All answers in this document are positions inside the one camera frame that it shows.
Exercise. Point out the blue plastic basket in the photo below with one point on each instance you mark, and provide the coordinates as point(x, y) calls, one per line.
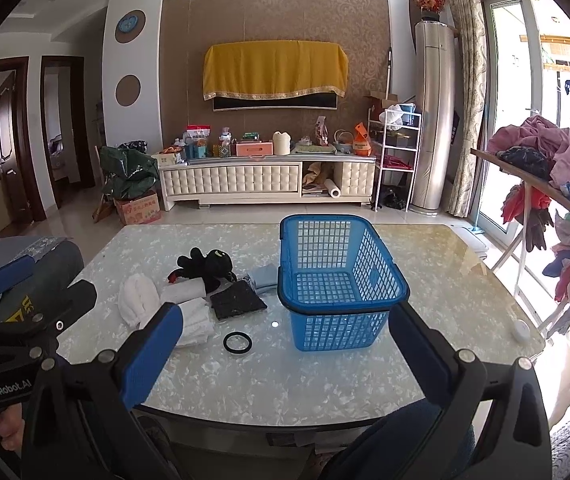
point(337, 279)

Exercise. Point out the grey blue cloth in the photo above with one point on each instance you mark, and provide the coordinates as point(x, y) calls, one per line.
point(263, 279)

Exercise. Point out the yellow cloth covered television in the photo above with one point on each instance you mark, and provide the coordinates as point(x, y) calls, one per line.
point(275, 74)

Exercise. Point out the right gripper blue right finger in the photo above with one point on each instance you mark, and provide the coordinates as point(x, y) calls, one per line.
point(431, 358)

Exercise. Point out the white paper roll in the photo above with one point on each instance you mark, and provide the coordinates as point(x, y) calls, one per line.
point(332, 189)

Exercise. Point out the artificial autumn flower pot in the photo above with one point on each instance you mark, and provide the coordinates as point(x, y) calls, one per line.
point(429, 10)

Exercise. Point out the black dragon plush toy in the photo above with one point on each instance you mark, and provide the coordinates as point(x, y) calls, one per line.
point(214, 269)

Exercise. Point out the brown wooden door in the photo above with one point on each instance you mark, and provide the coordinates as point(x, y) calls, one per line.
point(18, 203)

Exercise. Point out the white fluffy towel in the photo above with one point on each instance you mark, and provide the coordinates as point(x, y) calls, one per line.
point(138, 300)

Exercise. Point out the white quilted towel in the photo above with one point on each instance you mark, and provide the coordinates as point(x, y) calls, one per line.
point(198, 326)

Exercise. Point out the orange bag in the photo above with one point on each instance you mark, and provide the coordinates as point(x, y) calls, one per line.
point(361, 141)

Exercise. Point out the cream cylindrical container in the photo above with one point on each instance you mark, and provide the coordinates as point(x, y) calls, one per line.
point(281, 143)

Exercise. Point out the blue round wall clock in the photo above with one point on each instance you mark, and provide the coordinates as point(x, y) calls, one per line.
point(127, 24)

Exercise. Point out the beige patterned curtain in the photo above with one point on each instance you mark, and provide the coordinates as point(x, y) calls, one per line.
point(471, 27)

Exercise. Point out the cream tufted tv cabinet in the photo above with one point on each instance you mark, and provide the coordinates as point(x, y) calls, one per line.
point(290, 179)

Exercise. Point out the white floor air conditioner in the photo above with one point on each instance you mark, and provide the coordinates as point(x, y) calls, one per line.
point(435, 87)

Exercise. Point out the pink storage box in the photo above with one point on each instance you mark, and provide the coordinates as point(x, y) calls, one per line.
point(254, 149)

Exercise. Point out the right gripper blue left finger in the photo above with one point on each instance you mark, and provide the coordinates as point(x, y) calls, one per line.
point(140, 360)

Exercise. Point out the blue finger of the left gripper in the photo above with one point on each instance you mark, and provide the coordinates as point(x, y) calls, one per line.
point(15, 272)
point(69, 305)

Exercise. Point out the wooden clothes drying rack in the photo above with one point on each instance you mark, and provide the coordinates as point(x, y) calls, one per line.
point(532, 207)

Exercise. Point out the dark green bag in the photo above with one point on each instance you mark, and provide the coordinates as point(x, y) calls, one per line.
point(130, 174)

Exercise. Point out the person's left hand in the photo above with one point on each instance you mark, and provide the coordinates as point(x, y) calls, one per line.
point(11, 428)

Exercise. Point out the printed cardboard box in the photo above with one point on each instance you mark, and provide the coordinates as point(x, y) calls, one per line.
point(143, 210)

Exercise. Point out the white metal shelf rack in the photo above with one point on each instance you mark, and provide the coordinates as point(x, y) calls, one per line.
point(396, 135)

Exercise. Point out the pink clothes pile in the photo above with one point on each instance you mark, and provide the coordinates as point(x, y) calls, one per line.
point(539, 133)

